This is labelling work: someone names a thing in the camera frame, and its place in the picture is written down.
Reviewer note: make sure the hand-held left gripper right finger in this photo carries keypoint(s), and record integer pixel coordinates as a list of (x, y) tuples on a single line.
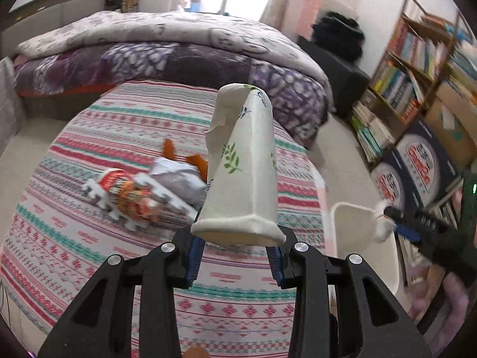
[(276, 264)]

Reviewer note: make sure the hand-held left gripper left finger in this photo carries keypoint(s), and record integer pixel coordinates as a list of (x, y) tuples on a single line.
[(195, 260)]

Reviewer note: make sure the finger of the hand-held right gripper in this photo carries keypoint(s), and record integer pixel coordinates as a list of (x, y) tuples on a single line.
[(408, 233), (417, 219)]

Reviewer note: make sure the white tissue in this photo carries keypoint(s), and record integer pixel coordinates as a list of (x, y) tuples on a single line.
[(384, 222)]

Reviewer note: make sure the white plastic bin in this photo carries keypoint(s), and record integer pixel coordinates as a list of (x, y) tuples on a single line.
[(367, 244)]

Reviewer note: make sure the white foam puzzle mat piece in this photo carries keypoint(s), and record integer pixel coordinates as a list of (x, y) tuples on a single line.
[(171, 203)]

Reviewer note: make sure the grey white wrapper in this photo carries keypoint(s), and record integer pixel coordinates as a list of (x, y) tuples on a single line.
[(175, 179)]

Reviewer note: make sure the red orange snack packet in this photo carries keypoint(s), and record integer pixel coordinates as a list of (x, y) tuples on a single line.
[(128, 195)]

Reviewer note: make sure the orange peel piece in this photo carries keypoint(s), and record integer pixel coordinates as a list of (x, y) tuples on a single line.
[(197, 166), (169, 148)]

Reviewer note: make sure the crushed leaf-print paper cup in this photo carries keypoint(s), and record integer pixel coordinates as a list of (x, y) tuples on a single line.
[(244, 164)]

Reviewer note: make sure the pink foam floor mat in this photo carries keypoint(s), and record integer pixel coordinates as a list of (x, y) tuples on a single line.
[(325, 212)]

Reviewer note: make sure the brown cardboard box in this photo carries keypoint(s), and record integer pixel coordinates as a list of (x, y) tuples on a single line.
[(452, 123)]

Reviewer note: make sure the striped patterned blanket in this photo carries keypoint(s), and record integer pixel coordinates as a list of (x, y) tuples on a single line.
[(74, 250)]

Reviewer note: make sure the row of books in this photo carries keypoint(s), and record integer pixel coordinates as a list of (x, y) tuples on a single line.
[(400, 78)]

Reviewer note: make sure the black cabinet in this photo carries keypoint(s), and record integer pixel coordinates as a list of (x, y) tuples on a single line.
[(341, 76)]

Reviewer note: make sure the wooden bookshelf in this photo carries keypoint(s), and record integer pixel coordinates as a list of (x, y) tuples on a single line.
[(428, 33)]

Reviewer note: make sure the black bag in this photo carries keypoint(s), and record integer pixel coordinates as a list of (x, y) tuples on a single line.
[(337, 35)]

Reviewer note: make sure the pink cabinet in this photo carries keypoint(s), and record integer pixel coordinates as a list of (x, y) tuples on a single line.
[(311, 16)]

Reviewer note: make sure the grey fabric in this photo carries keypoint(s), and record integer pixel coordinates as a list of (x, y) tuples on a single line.
[(9, 97)]

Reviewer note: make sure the grey padded headboard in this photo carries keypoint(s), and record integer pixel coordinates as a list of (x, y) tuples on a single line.
[(56, 11)]

